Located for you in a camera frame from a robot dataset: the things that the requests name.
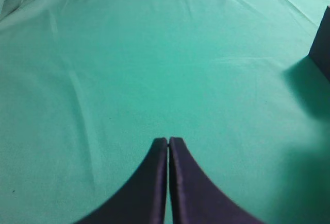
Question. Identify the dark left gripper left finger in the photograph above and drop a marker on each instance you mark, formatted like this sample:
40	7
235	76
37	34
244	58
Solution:
142	199

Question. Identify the green table cloth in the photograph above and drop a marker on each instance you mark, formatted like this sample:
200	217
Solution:
86	85

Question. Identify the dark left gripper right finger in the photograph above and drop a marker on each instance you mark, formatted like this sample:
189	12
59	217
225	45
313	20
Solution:
194	197

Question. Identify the dark navy cube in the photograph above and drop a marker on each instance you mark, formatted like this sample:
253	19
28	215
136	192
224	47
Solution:
319	51

